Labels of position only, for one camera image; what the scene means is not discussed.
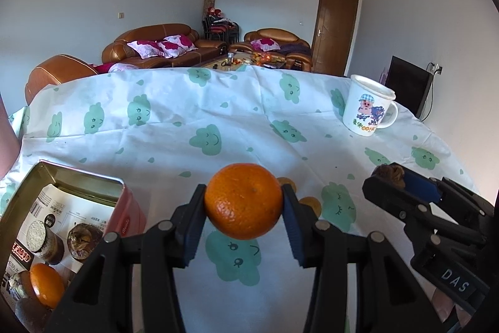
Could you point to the pile of tiny oranges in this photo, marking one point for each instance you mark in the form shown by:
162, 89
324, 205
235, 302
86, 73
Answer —
261, 56

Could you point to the small dark striped jar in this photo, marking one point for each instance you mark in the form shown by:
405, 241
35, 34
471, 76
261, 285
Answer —
39, 235

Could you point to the person's right hand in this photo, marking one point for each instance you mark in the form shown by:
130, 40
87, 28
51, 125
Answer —
448, 313

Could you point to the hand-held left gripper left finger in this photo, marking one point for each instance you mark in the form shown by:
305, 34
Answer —
195, 223

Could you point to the small orange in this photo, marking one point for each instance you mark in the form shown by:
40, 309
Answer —
313, 205
289, 183
243, 200

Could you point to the wooden coffee table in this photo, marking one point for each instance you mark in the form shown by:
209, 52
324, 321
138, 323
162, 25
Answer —
218, 64

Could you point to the black television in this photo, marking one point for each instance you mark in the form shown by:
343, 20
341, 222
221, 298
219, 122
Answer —
405, 83

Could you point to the brown kiwi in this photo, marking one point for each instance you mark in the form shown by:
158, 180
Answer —
388, 173

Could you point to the tall patterned vase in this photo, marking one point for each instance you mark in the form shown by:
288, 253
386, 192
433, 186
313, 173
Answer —
209, 3

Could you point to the dark speckled fruit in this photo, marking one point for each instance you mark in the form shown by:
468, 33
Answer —
84, 241

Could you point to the brown wooden door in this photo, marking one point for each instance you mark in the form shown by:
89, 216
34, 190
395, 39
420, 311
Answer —
335, 28

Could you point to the pink metal tin box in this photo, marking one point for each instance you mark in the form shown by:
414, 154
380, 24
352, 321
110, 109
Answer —
128, 214

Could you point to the white magenta flower pillow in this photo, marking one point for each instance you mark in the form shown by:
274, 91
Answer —
177, 44
265, 43
144, 49
111, 67

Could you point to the pink electric kettle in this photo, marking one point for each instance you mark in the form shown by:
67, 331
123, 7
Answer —
6, 145

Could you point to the brown leather armchair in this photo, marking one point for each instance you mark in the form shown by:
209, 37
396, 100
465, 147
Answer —
273, 34

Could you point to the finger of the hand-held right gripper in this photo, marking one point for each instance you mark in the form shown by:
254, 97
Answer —
390, 200
423, 186

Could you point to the large orange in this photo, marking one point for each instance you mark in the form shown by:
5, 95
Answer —
46, 284

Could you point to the red plush toy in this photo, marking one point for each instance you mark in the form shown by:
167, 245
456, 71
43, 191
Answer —
214, 11

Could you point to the white cartoon mug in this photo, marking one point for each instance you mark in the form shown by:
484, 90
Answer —
362, 110

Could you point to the printed paper sheet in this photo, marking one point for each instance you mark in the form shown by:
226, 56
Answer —
78, 208

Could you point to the stacked dark chairs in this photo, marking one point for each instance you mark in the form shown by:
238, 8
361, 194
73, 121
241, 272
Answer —
218, 30

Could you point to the dark purple blanket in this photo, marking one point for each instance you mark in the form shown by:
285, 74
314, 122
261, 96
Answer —
296, 49

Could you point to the orange-brown leather armchair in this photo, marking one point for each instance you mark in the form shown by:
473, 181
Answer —
58, 71

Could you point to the brown leather sofa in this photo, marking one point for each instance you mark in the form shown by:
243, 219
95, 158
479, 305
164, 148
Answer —
148, 32

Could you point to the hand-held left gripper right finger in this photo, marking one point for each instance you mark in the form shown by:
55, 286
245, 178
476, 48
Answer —
294, 235

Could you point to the white green cloud-print tablecloth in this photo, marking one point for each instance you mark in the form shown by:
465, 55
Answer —
234, 103

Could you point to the white wall socket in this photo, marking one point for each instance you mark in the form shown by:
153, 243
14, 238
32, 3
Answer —
437, 69

